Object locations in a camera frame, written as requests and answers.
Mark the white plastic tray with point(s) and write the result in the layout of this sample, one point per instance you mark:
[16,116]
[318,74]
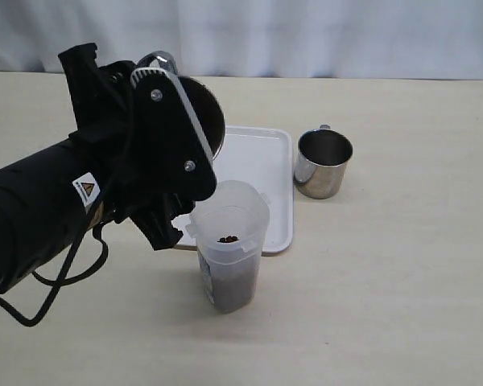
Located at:
[263,158]

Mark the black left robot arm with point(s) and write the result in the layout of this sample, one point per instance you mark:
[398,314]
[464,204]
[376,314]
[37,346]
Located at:
[51,199]

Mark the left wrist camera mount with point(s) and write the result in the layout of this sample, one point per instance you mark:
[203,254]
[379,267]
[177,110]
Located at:
[175,152]

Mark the steel mug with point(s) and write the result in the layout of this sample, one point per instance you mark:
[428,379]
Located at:
[204,103]
[323,155]

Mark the white backdrop curtain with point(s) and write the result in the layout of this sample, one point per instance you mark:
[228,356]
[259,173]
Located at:
[435,40]

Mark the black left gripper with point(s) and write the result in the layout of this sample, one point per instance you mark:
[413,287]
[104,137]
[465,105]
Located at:
[99,165]

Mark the clear plastic tall container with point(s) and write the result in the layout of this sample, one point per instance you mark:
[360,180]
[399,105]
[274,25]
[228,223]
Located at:
[229,230]

